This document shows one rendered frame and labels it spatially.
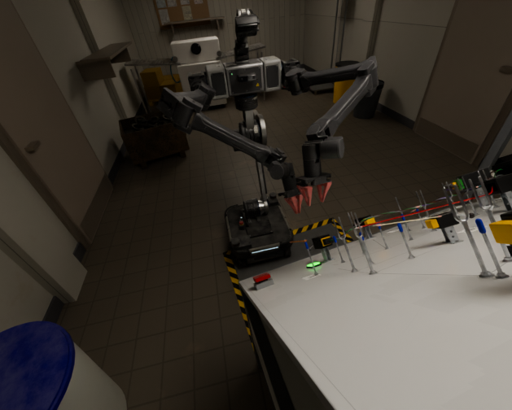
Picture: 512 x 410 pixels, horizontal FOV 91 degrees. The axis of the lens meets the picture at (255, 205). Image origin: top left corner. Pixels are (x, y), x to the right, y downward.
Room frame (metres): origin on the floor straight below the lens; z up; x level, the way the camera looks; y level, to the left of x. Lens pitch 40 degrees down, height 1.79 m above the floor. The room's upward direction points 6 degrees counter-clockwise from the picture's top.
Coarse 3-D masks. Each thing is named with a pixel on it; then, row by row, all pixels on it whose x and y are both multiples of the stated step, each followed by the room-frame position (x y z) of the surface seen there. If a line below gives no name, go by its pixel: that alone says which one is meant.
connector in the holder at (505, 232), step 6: (498, 222) 0.21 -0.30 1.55; (504, 222) 0.20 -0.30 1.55; (510, 222) 0.19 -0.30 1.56; (492, 228) 0.20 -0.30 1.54; (498, 228) 0.20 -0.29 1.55; (504, 228) 0.19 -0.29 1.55; (510, 228) 0.19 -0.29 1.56; (492, 234) 0.20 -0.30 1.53; (498, 234) 0.20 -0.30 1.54; (504, 234) 0.19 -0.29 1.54; (510, 234) 0.18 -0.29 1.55; (498, 240) 0.19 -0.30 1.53; (504, 240) 0.19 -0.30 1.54; (510, 240) 0.18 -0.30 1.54
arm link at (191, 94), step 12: (204, 84) 1.29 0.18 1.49; (168, 96) 0.91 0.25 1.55; (180, 96) 0.99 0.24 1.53; (192, 96) 1.09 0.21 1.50; (204, 96) 1.19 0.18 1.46; (168, 108) 0.90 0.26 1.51; (180, 108) 0.87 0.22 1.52; (192, 108) 0.88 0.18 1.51; (204, 108) 1.24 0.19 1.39; (180, 120) 0.87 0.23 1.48
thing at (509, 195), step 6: (510, 174) 0.58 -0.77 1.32; (492, 180) 0.58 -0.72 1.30; (498, 180) 0.57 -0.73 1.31; (504, 180) 0.57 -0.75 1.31; (510, 180) 0.57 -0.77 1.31; (486, 186) 0.60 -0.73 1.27; (498, 186) 0.56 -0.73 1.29; (504, 186) 0.56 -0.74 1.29; (510, 186) 0.56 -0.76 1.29; (492, 192) 0.57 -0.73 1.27; (498, 192) 0.55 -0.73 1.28; (504, 192) 0.55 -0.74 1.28; (510, 192) 0.56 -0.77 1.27; (504, 198) 0.56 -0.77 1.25; (510, 198) 0.54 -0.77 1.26; (504, 204) 0.54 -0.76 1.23; (510, 204) 0.53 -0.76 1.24; (510, 210) 0.52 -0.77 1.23
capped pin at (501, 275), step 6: (480, 222) 0.24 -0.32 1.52; (480, 228) 0.23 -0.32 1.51; (486, 234) 0.22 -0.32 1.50; (486, 240) 0.22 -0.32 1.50; (492, 252) 0.21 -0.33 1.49; (492, 258) 0.20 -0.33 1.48; (498, 264) 0.19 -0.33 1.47; (498, 270) 0.19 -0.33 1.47; (498, 276) 0.18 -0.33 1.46; (504, 276) 0.18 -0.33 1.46
